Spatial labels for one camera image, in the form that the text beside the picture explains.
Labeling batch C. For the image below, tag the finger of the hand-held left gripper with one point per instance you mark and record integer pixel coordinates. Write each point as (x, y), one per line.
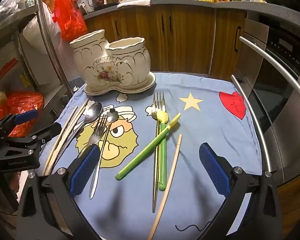
(27, 115)
(51, 131)

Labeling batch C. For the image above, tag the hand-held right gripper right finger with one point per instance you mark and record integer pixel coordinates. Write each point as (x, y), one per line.
(213, 170)

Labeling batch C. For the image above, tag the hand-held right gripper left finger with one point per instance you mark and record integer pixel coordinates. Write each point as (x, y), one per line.
(85, 170)

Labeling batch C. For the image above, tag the wooden chopstick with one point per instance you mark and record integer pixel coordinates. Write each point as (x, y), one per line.
(65, 143)
(62, 135)
(171, 177)
(73, 126)

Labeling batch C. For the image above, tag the small metal fork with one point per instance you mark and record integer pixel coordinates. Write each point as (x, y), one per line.
(98, 130)

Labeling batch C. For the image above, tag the green plastic utensil yellow tip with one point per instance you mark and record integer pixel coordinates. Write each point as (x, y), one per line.
(140, 155)

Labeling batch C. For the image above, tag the large wooden utensil holder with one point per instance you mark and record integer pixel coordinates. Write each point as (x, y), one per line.
(110, 65)

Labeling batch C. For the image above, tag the crumpled red plastic bag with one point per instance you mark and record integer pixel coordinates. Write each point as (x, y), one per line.
(25, 102)

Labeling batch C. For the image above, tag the blue printed cloth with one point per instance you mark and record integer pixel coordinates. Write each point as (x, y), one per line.
(202, 130)

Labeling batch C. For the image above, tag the large metal spoon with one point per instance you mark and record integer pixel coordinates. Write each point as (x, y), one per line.
(93, 112)

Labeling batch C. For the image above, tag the small flower-shaped metal spoon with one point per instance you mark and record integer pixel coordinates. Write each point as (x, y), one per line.
(112, 115)

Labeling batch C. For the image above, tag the white plastic bag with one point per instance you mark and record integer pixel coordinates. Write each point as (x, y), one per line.
(43, 32)

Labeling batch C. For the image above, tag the curved metal tube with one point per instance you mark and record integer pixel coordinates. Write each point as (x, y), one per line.
(46, 30)

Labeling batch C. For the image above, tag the white ceramic saucer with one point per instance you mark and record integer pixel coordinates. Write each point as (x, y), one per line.
(145, 83)

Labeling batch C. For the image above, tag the hanging red plastic bag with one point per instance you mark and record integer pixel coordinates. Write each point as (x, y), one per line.
(67, 15)

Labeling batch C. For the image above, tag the wooden kitchen cabinets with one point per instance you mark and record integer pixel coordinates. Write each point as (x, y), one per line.
(190, 42)

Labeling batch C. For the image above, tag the black built-in oven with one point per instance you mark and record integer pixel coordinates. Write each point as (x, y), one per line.
(285, 47)

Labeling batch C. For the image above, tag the white towel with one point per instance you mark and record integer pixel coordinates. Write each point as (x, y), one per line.
(135, 3)

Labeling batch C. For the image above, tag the grey kitchen countertop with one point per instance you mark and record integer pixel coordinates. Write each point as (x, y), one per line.
(180, 3)

